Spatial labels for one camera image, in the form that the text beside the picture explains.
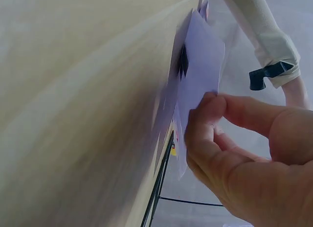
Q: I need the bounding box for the person's right hand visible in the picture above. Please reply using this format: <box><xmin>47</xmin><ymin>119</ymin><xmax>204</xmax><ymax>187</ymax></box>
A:
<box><xmin>184</xmin><ymin>91</ymin><xmax>313</xmax><ymax>227</ymax></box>

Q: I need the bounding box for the person's left hand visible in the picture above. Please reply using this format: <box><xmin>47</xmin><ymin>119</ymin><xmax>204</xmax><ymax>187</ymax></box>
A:
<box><xmin>282</xmin><ymin>74</ymin><xmax>309</xmax><ymax>108</ymax></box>

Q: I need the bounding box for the white playing card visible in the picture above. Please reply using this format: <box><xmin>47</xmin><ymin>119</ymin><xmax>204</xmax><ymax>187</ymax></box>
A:
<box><xmin>176</xmin><ymin>10</ymin><xmax>226</xmax><ymax>130</ymax></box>

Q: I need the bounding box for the person's left forearm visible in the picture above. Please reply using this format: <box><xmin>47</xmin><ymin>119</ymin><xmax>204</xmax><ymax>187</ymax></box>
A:
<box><xmin>217</xmin><ymin>0</ymin><xmax>302</xmax><ymax>89</ymax></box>

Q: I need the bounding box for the black wrist band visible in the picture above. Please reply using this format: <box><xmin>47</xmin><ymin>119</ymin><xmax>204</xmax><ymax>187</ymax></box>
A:
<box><xmin>248</xmin><ymin>61</ymin><xmax>294</xmax><ymax>91</ymax></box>

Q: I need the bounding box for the spread of playing cards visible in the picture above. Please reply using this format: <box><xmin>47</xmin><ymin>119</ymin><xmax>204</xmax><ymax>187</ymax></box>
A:
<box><xmin>156</xmin><ymin>0</ymin><xmax>211</xmax><ymax>182</ymax></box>

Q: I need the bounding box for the black cable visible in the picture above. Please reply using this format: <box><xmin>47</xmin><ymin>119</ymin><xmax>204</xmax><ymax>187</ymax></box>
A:
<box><xmin>158</xmin><ymin>196</ymin><xmax>224</xmax><ymax>207</ymax></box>

